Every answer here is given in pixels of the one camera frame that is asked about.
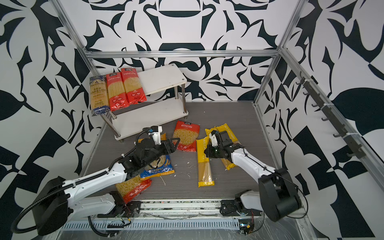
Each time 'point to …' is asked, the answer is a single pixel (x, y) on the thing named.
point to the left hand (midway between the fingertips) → (175, 137)
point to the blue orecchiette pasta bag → (165, 167)
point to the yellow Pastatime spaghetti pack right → (224, 127)
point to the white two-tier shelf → (150, 115)
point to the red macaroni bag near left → (128, 189)
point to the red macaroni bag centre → (188, 132)
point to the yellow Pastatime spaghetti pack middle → (228, 165)
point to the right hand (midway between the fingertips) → (204, 149)
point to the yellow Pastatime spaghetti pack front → (204, 173)
